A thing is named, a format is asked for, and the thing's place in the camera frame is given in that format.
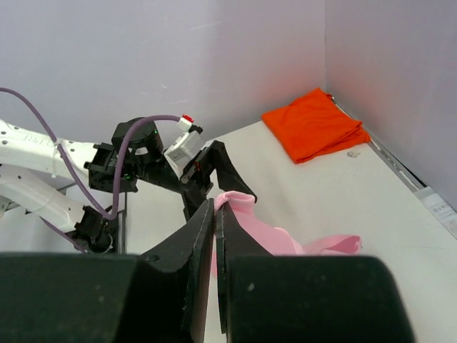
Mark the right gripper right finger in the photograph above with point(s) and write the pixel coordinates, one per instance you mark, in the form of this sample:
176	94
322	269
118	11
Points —
238	258

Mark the pink t shirt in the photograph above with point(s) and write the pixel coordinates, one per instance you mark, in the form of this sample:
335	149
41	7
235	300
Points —
278	241

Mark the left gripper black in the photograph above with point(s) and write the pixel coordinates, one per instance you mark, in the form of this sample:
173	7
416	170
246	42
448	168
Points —
196	183

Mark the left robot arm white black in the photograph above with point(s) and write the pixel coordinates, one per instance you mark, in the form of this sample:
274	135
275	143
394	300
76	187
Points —
78	188

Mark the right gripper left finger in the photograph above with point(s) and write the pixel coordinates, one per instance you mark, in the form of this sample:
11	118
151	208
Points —
177	273

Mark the aluminium frame rail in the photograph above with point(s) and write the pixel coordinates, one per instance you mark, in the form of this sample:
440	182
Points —
382	203

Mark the folded orange t shirt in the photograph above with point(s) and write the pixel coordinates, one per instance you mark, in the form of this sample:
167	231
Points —
312	125

